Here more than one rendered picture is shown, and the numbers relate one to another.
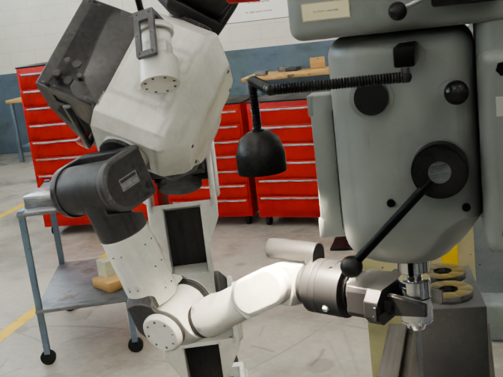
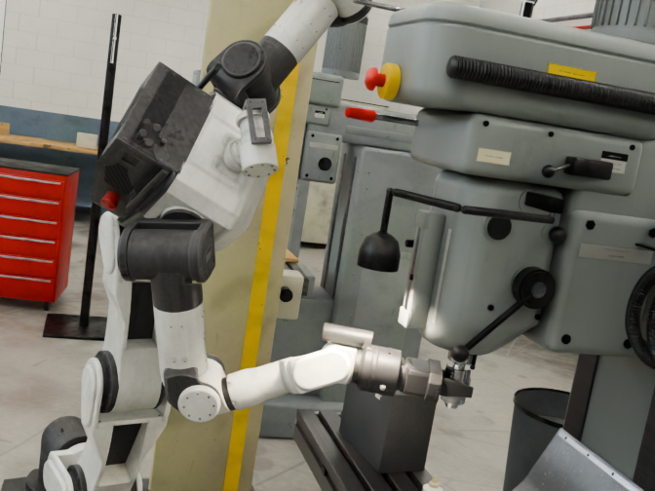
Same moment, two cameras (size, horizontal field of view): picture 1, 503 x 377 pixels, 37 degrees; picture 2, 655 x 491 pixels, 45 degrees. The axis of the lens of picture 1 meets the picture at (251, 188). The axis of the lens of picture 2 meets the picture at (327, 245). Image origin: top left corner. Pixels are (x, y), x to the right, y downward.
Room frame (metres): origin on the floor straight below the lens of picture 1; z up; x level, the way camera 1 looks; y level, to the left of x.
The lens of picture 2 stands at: (0.03, 0.80, 1.69)
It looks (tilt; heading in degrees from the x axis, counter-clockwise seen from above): 9 degrees down; 326
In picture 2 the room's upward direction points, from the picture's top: 9 degrees clockwise
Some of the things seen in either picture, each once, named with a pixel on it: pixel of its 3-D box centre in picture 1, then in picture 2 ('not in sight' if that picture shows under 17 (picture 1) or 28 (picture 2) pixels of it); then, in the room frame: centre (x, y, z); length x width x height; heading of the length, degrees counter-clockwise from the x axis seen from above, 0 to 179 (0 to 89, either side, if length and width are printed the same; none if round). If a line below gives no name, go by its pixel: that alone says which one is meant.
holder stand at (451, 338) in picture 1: (447, 327); (386, 411); (1.39, -0.35, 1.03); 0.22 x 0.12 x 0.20; 171
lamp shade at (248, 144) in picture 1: (260, 150); (380, 249); (1.08, -0.02, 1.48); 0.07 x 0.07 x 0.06
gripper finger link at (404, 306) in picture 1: (406, 307); (455, 390); (1.03, -0.20, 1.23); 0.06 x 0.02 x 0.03; 52
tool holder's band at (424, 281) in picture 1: (414, 280); (458, 368); (1.05, -0.22, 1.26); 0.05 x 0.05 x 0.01
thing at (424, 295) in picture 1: (415, 301); (455, 386); (1.05, -0.22, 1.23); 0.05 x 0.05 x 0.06
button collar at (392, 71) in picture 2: not in sight; (388, 81); (1.12, 0.00, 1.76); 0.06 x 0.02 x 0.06; 164
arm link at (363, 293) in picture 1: (361, 292); (406, 376); (1.11, -0.15, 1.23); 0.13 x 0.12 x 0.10; 142
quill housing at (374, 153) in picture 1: (407, 143); (481, 262); (1.05, -0.23, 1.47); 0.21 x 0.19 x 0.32; 164
